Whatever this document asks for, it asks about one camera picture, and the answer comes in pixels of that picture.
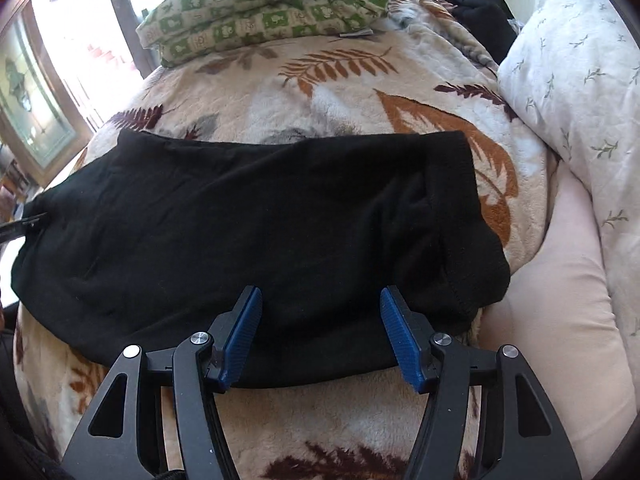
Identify black pants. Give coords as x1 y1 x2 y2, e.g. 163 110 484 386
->
11 129 511 390

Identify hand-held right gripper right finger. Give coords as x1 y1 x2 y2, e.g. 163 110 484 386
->
380 286 583 480

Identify green checked folded quilt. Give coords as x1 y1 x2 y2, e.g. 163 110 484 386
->
136 0 391 67

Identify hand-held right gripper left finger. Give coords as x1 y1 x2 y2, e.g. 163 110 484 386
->
60 286 263 480

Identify white floral duvet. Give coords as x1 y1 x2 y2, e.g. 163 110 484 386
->
497 0 640 371

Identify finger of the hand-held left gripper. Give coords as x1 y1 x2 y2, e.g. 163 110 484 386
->
0 211 49 243

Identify pale pink bed sheet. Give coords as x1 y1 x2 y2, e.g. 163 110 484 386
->
480 170 638 480

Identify leaf print fleece blanket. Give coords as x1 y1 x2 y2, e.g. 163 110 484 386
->
12 0 561 480

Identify stained glass door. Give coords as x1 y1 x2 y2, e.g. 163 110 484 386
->
0 15 81 171

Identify dark clothing pile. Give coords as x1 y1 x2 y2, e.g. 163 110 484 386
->
439 0 518 66

